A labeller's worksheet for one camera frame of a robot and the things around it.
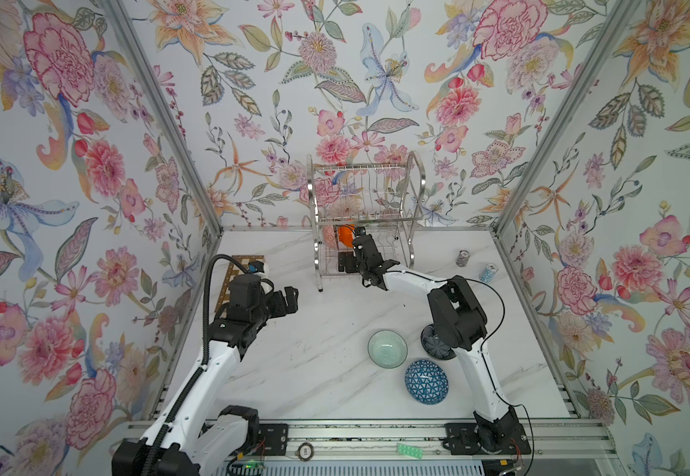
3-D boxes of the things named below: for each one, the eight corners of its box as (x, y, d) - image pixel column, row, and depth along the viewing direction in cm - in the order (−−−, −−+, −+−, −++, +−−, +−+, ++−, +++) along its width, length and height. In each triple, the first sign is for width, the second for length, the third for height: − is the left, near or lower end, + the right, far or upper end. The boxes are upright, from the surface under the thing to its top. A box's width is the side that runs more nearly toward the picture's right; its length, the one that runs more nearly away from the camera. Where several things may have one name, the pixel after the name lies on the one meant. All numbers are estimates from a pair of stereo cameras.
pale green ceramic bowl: (368, 368, 87) (369, 362, 84) (366, 336, 94) (367, 329, 90) (406, 368, 87) (409, 362, 84) (402, 336, 94) (404, 329, 90)
